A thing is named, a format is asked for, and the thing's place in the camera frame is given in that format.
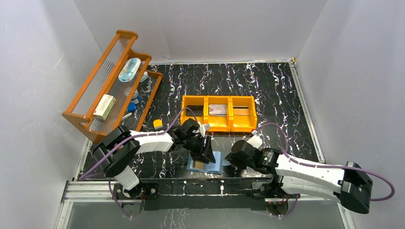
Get tan striped credit card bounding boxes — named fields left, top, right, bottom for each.
left=191, top=160, right=205, bottom=170

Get blue card holder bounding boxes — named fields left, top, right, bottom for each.
left=187, top=151, right=225, bottom=174

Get yellow three-compartment bin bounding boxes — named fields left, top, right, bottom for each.
left=180, top=95, right=257, bottom=133

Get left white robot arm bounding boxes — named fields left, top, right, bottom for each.
left=91, top=118, right=216, bottom=199

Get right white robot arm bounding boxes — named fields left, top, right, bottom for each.
left=225, top=135, right=373, bottom=214

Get silver cards in bin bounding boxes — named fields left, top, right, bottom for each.
left=208, top=104, right=227, bottom=116

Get yellow grey eraser block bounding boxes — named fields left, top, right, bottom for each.
left=153, top=119, right=164, bottom=131

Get white pen on shelf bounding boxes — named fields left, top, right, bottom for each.
left=121, top=112, right=133, bottom=121

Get small grey blue item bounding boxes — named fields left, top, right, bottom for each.
left=139, top=72, right=149, bottom=83

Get orange wooden shelf rack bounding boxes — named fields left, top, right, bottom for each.
left=63, top=30, right=163, bottom=143

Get light blue oval case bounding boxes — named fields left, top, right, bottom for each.
left=118, top=58, right=141, bottom=83

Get white red small box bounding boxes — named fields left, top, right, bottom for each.
left=93, top=94, right=116, bottom=120

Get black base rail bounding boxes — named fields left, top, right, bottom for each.
left=114, top=177, right=290, bottom=212

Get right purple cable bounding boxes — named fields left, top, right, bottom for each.
left=251, top=122, right=396, bottom=202

